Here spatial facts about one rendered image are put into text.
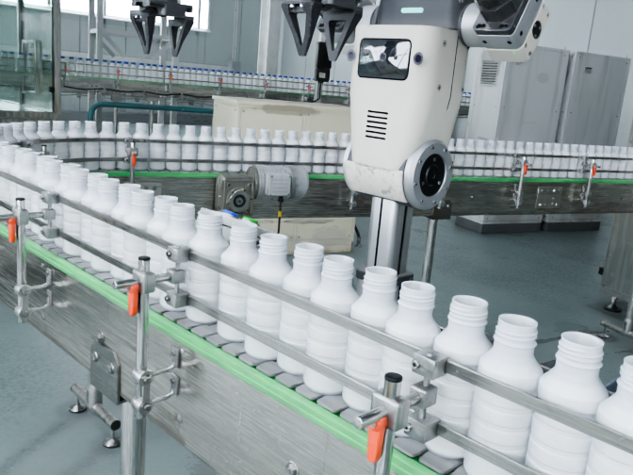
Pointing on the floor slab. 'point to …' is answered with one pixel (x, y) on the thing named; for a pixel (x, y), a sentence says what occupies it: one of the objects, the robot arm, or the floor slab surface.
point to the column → (268, 38)
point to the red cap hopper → (123, 55)
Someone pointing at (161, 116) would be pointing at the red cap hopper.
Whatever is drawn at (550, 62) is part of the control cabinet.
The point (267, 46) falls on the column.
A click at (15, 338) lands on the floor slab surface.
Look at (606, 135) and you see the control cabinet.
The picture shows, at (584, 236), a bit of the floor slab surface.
